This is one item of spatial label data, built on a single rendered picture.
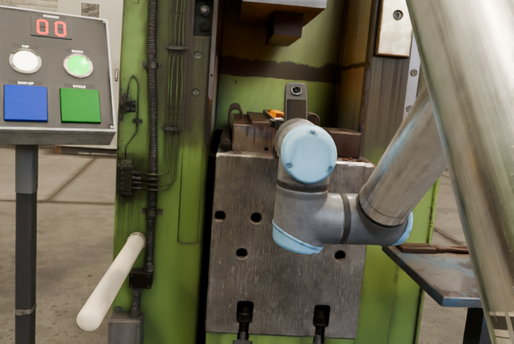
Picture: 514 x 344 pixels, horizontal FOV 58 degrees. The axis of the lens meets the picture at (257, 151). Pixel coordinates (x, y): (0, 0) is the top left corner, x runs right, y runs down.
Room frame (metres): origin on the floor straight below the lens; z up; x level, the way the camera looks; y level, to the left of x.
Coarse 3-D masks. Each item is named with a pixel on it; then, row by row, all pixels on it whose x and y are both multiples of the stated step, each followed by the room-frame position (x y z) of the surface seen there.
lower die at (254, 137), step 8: (248, 112) 1.48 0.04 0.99; (256, 112) 1.52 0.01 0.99; (264, 112) 1.48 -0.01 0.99; (240, 120) 1.27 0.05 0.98; (248, 120) 1.29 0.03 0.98; (256, 120) 1.18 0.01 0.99; (264, 120) 1.20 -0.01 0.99; (240, 128) 1.13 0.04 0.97; (248, 128) 1.13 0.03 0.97; (256, 128) 1.13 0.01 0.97; (264, 128) 1.13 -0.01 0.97; (272, 128) 1.14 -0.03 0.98; (232, 136) 1.33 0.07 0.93; (240, 136) 1.13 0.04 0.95; (248, 136) 1.13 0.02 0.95; (256, 136) 1.13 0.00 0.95; (264, 136) 1.13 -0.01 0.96; (272, 136) 1.14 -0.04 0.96; (232, 144) 1.13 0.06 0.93; (240, 144) 1.13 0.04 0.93; (248, 144) 1.13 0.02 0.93; (256, 144) 1.13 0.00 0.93; (264, 144) 1.13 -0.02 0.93; (272, 144) 1.14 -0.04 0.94; (264, 152) 1.13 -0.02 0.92
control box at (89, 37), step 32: (0, 32) 0.95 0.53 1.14; (32, 32) 0.98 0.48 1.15; (96, 32) 1.05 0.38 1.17; (0, 64) 0.92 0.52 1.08; (64, 64) 0.98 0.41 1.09; (96, 64) 1.02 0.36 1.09; (0, 96) 0.89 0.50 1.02; (0, 128) 0.86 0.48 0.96; (32, 128) 0.89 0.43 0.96; (64, 128) 0.92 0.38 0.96; (96, 128) 0.95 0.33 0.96
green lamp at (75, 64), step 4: (76, 56) 1.00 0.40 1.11; (68, 60) 0.99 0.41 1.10; (72, 60) 0.99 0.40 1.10; (76, 60) 1.00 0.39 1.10; (80, 60) 1.00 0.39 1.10; (84, 60) 1.00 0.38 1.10; (68, 64) 0.98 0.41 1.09; (72, 64) 0.99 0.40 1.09; (76, 64) 0.99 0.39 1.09; (80, 64) 1.00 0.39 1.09; (84, 64) 1.00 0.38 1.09; (88, 64) 1.00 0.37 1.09; (68, 68) 0.98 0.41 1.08; (72, 68) 0.98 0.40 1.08; (76, 68) 0.99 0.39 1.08; (80, 68) 0.99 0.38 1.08; (84, 68) 1.00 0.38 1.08; (88, 68) 1.00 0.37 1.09; (76, 72) 0.98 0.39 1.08; (80, 72) 0.99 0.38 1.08; (84, 72) 0.99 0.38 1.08
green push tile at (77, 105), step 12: (60, 96) 0.94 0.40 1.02; (72, 96) 0.95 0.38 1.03; (84, 96) 0.96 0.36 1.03; (96, 96) 0.97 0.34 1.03; (60, 108) 0.93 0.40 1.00; (72, 108) 0.94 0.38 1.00; (84, 108) 0.95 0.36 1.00; (96, 108) 0.96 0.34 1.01; (72, 120) 0.92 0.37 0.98; (84, 120) 0.94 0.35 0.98; (96, 120) 0.95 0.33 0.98
